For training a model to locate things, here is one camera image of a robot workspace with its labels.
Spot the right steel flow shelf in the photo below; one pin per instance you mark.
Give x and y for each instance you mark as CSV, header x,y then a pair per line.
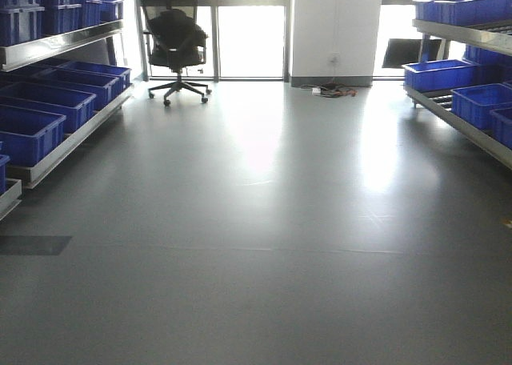
x,y
472,94

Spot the left steel flow shelf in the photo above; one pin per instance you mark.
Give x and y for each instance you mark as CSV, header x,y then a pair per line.
x,y
53,95

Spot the white power strip with cables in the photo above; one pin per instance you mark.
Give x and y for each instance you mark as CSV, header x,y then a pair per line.
x,y
330,90

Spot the steel flow shelf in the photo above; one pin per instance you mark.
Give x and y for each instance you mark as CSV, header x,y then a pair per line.
x,y
472,94
53,95

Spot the black office chair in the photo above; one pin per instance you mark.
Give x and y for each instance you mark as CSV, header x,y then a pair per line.
x,y
178,42

